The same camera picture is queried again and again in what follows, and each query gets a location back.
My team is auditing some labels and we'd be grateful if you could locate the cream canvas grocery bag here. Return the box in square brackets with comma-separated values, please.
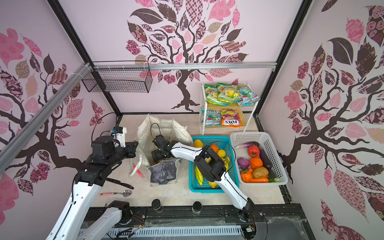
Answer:
[136, 115, 193, 187]

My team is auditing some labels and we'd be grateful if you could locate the yellow red apple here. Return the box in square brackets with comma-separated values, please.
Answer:
[194, 139, 204, 148]

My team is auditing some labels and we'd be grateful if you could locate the small yellow lemon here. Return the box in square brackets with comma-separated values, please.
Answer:
[217, 149, 226, 158]

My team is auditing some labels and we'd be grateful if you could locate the yellow green banana bunch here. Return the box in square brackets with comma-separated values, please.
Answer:
[223, 157, 231, 171]

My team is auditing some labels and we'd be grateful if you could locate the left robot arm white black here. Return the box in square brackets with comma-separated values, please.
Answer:
[47, 134, 139, 240]

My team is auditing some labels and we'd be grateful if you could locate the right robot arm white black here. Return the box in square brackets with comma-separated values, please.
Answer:
[152, 135, 258, 222]

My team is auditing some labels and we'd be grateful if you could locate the teal candy bag lower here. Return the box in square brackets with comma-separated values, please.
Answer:
[201, 109, 221, 127]

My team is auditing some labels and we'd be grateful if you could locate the green yellow snack bag left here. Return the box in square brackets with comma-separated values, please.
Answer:
[204, 84, 229, 106]

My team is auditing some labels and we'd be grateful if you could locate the green yellow snack bag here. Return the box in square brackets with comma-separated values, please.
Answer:
[204, 84, 229, 106]
[217, 83, 243, 104]

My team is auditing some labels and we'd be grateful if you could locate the orange Fox's candy bag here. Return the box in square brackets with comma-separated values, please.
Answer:
[221, 109, 243, 128]

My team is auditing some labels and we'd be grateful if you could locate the green yellow snack bag middle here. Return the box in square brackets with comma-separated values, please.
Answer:
[217, 83, 243, 104]

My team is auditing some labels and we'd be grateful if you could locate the teal snack bag right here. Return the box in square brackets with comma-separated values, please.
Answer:
[238, 86, 260, 107]

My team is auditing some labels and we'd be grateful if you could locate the pink marker pen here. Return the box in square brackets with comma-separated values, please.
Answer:
[133, 164, 145, 179]

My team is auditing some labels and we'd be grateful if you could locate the single yellow banana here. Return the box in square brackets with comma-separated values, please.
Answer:
[195, 166, 204, 186]

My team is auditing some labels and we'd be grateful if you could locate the orange fruit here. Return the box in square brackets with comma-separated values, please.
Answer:
[210, 144, 219, 153]

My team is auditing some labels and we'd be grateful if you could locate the teal plastic basket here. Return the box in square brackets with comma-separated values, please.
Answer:
[189, 135, 240, 194]

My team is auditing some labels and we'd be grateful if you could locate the yellow lemon front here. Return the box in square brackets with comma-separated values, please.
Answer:
[208, 182, 218, 189]

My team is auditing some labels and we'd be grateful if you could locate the white wooden shelf rack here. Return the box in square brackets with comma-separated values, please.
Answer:
[199, 84, 260, 135]

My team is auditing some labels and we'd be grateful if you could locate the purple onion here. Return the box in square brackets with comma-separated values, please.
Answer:
[237, 158, 250, 169]

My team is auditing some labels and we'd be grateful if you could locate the light purple eggplant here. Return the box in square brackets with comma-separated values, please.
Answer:
[235, 141, 260, 149]

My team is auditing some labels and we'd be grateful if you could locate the small orange pumpkin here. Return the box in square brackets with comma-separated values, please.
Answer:
[240, 169, 254, 183]

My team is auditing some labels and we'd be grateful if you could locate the red tomato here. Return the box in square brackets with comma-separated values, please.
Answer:
[248, 145, 260, 158]

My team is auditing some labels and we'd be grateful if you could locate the orange persimmon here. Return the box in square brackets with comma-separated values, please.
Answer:
[250, 157, 264, 169]

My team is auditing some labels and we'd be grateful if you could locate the white plastic basket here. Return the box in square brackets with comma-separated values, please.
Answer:
[230, 132, 288, 186]

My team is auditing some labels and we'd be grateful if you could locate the brown potato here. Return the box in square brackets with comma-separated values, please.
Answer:
[253, 167, 269, 179]

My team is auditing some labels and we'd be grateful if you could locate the dark purple eggplant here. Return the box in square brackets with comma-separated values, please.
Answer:
[259, 147, 273, 169]

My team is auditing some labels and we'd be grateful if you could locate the orange carrot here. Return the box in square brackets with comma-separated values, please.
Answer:
[251, 177, 280, 183]

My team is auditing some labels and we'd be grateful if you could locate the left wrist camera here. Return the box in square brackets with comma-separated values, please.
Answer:
[113, 126, 127, 148]

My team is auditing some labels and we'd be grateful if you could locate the black handled knife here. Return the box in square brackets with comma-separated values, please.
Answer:
[106, 178, 134, 190]

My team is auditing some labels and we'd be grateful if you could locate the metal spoon pink handle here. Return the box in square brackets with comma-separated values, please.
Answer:
[99, 190, 132, 197]

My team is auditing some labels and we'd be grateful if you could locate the black post left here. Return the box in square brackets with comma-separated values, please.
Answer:
[152, 199, 164, 213]

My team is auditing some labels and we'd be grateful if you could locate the black post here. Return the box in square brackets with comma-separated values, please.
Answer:
[192, 201, 203, 215]
[152, 199, 164, 213]

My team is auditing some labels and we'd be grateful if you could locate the black post right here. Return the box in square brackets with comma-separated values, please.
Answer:
[192, 201, 203, 215]

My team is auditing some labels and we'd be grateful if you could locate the black wire basket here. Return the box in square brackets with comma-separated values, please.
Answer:
[82, 60, 153, 93]

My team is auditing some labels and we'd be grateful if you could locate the aluminium frame rail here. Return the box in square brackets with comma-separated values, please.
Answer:
[1, 62, 277, 173]

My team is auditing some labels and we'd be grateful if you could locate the white vented cable duct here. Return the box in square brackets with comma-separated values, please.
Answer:
[96, 226, 242, 240]

